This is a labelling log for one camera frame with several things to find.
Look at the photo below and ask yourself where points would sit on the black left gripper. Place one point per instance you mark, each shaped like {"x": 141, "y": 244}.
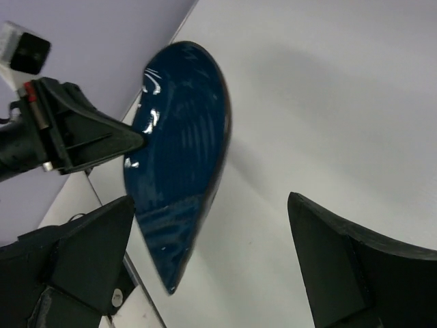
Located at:
{"x": 54, "y": 126}

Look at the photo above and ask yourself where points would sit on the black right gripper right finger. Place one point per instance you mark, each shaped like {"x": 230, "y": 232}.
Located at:
{"x": 355, "y": 277}

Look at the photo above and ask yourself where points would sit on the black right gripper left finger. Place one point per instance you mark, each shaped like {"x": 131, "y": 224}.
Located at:
{"x": 65, "y": 275}

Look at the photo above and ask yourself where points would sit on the dark blue leaf plate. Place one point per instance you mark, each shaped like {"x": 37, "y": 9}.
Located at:
{"x": 184, "y": 112}

